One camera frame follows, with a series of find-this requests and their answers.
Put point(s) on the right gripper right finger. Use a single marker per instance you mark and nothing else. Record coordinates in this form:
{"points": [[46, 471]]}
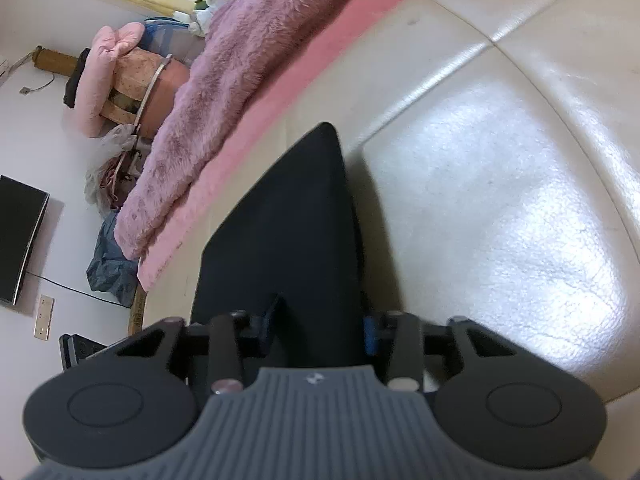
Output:
{"points": [[374, 332]]}

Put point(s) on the pink padded jacket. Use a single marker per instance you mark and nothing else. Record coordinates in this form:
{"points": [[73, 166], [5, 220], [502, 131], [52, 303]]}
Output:
{"points": [[91, 82]]}

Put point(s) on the fluffy mauve blanket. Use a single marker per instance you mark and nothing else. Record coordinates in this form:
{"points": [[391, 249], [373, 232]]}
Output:
{"points": [[250, 40]]}

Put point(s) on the wooden roll on wall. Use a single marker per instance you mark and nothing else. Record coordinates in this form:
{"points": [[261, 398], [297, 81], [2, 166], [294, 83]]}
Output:
{"points": [[54, 61]]}

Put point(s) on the black wall television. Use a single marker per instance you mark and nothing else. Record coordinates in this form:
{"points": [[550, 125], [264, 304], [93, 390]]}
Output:
{"points": [[22, 211]]}

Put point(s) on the black pants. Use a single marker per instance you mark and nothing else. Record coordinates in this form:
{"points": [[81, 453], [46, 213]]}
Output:
{"points": [[290, 256]]}

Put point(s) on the cream leather mattress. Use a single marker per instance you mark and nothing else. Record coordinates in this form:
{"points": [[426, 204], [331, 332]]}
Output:
{"points": [[509, 191]]}

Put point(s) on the beige wall socket plate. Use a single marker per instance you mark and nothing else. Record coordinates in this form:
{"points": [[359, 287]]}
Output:
{"points": [[43, 317]]}

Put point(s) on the brown chair with clothes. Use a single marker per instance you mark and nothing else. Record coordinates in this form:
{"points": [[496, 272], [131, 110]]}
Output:
{"points": [[143, 90]]}

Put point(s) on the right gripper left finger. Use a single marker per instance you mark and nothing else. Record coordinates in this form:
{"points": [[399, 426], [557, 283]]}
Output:
{"points": [[259, 331]]}

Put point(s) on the white plastic bag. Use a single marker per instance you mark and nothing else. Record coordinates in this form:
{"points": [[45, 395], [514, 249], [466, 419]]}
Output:
{"points": [[115, 167]]}

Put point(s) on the cardboard box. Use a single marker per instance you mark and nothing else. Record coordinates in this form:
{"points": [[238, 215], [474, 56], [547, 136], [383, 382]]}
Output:
{"points": [[136, 314]]}

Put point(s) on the blue grey clothes pile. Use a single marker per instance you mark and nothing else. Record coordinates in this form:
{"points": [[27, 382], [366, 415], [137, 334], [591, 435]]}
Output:
{"points": [[109, 270]]}

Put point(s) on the pink bed sheet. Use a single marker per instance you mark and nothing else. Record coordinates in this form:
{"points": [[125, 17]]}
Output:
{"points": [[360, 70]]}

